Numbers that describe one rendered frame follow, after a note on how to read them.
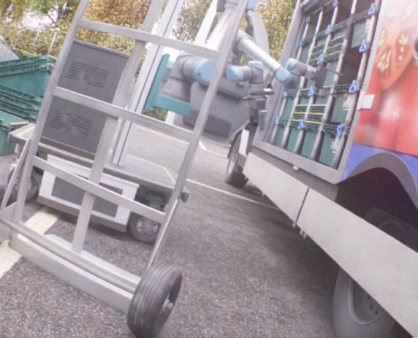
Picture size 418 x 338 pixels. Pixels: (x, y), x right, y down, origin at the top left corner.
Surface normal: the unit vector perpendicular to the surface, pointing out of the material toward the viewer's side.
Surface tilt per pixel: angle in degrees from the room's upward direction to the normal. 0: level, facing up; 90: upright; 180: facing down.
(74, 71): 90
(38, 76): 93
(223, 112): 90
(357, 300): 36
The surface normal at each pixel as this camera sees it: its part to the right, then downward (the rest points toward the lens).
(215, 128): 0.52, 0.26
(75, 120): 0.20, 0.15
